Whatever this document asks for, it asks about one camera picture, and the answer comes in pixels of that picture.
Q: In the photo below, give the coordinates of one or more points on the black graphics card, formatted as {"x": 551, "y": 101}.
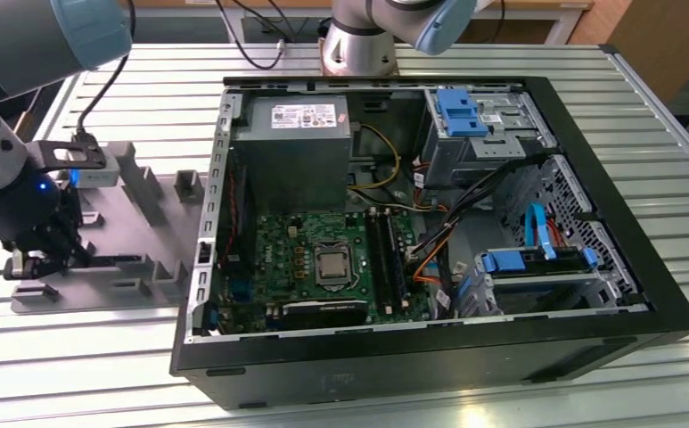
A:
{"x": 320, "y": 312}

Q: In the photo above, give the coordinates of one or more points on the silver CPU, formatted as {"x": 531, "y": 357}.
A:
{"x": 333, "y": 266}

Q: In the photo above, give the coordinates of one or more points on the silver drive bay cage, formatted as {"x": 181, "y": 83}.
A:
{"x": 493, "y": 151}

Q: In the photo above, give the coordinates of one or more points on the black RAM slot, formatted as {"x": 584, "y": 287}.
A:
{"x": 379, "y": 258}
{"x": 389, "y": 258}

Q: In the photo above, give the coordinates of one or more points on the wooden cabinet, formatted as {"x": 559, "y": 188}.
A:
{"x": 659, "y": 40}

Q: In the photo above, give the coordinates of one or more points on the blue drive bay latch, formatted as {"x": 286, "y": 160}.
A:
{"x": 457, "y": 111}

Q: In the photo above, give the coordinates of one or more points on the green motherboard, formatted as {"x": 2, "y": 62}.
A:
{"x": 278, "y": 249}

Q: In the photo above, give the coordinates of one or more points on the grey parts rack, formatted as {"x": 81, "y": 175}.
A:
{"x": 124, "y": 214}

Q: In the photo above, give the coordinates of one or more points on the grey power supply unit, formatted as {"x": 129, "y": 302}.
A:
{"x": 297, "y": 169}

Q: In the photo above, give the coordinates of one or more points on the RAM stick with label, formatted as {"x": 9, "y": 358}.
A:
{"x": 116, "y": 258}

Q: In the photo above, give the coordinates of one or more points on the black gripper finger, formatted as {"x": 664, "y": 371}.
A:
{"x": 36, "y": 265}
{"x": 68, "y": 223}

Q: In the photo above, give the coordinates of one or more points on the hard disk in blue carrier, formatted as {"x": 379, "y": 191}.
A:
{"x": 505, "y": 260}

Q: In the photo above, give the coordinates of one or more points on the black open PC case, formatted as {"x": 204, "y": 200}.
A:
{"x": 440, "y": 365}

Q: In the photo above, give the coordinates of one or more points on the thin metal locking lever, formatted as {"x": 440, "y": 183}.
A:
{"x": 357, "y": 278}

